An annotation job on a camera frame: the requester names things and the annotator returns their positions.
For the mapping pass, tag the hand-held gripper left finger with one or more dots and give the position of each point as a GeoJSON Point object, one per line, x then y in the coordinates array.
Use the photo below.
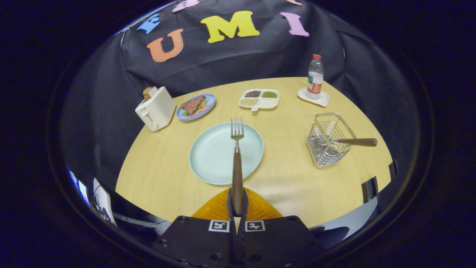
{"type": "Point", "coordinates": [197, 242]}

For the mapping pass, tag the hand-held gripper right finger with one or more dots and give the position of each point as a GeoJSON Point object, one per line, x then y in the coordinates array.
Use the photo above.
{"type": "Point", "coordinates": [279, 242]}

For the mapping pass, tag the light green plate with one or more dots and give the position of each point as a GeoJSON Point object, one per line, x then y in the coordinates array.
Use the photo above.
{"type": "Point", "coordinates": [212, 156]}

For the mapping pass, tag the white board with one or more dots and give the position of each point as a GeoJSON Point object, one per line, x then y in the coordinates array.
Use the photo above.
{"type": "Point", "coordinates": [104, 203]}

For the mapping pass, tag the black chair back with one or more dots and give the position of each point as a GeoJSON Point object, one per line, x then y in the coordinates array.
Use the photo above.
{"type": "Point", "coordinates": [370, 190]}
{"type": "Point", "coordinates": [393, 170]}

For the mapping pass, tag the blue plate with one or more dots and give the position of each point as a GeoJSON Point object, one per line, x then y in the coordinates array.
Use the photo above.
{"type": "Point", "coordinates": [206, 109]}

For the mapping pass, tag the white toaster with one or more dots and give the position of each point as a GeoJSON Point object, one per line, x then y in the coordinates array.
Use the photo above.
{"type": "Point", "coordinates": [158, 111]}

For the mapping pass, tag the steak with salad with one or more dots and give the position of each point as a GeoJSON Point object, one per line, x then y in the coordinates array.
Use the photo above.
{"type": "Point", "coordinates": [192, 105]}

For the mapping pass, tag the white divided dish with beans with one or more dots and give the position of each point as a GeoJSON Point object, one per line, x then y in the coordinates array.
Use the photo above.
{"type": "Point", "coordinates": [267, 103]}

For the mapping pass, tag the white square coaster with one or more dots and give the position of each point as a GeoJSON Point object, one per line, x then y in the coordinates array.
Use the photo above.
{"type": "Point", "coordinates": [322, 100]}

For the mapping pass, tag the toasted bread slice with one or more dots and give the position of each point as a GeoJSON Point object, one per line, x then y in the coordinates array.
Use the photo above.
{"type": "Point", "coordinates": [149, 92]}

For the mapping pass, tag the clear water bottle red cap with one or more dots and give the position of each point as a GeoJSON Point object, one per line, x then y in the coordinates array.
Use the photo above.
{"type": "Point", "coordinates": [315, 80]}

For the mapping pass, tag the black backdrop cloth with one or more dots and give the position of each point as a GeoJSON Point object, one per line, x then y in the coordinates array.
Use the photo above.
{"type": "Point", "coordinates": [260, 59]}

